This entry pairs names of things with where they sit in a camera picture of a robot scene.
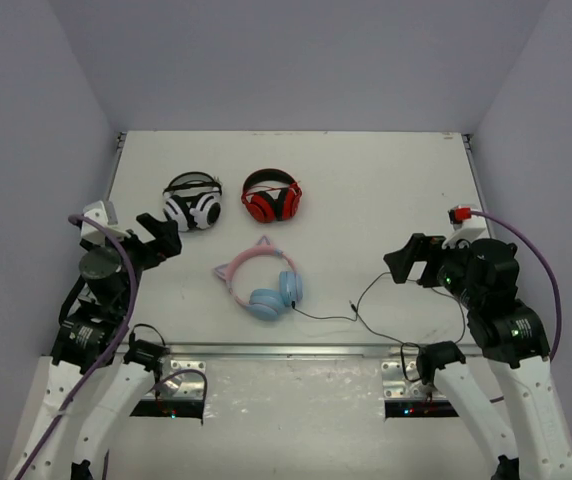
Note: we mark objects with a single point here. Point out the metal mounting bracket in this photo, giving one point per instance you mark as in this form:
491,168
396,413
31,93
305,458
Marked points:
182,379
401,384

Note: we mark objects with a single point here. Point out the black white headphones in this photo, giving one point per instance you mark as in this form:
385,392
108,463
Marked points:
193,200

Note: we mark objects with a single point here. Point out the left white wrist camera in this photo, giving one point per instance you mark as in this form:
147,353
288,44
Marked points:
104,214

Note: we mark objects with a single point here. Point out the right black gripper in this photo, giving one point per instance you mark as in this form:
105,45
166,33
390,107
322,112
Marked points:
421,248

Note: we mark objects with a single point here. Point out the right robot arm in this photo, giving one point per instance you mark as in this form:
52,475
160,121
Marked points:
534,442

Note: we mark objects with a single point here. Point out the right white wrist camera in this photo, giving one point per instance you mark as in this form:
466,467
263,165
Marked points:
467,227

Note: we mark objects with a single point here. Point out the pink blue cat-ear headphones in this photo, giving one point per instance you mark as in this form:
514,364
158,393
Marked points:
264,303

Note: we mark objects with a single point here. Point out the metal table edge rail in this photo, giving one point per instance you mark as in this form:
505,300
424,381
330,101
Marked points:
283,351

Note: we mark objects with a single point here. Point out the red black headphones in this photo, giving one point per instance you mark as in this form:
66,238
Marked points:
271,195

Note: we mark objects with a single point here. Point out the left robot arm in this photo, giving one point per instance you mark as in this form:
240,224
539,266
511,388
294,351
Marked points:
89,392

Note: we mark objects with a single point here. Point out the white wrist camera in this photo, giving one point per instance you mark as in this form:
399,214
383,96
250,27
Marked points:
467,227
104,214

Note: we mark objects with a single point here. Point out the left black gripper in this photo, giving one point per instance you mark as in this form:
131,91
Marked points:
145,247

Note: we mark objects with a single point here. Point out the right metal mounting bracket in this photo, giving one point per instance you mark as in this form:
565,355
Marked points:
401,384

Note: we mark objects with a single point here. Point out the left metal mounting bracket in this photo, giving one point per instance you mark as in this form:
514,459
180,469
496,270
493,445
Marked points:
182,379

